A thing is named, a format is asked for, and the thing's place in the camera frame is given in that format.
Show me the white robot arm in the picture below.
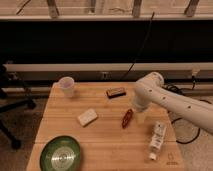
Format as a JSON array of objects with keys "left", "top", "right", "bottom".
[{"left": 133, "top": 72, "right": 213, "bottom": 135}]

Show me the white sponge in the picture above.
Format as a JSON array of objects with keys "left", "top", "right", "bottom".
[{"left": 78, "top": 109, "right": 98, "bottom": 127}]

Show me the white tube bottle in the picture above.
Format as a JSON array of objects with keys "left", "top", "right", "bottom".
[{"left": 149, "top": 121, "right": 166, "bottom": 160}]

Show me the black and red eraser block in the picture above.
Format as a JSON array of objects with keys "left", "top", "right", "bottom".
[{"left": 106, "top": 87, "right": 126, "bottom": 99}]

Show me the clear plastic measuring cup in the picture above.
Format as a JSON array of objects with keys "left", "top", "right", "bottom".
[{"left": 58, "top": 77, "right": 75, "bottom": 97}]

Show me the green round plate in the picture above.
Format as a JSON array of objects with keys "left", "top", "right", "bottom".
[{"left": 39, "top": 135, "right": 81, "bottom": 171}]

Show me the black office chair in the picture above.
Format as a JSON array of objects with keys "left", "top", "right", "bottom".
[{"left": 0, "top": 64, "right": 36, "bottom": 150}]

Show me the black cable on wall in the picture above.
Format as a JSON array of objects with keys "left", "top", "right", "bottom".
[{"left": 120, "top": 11, "right": 156, "bottom": 81}]

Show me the white baseboard rail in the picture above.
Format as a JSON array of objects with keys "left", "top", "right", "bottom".
[{"left": 5, "top": 62, "right": 213, "bottom": 81}]

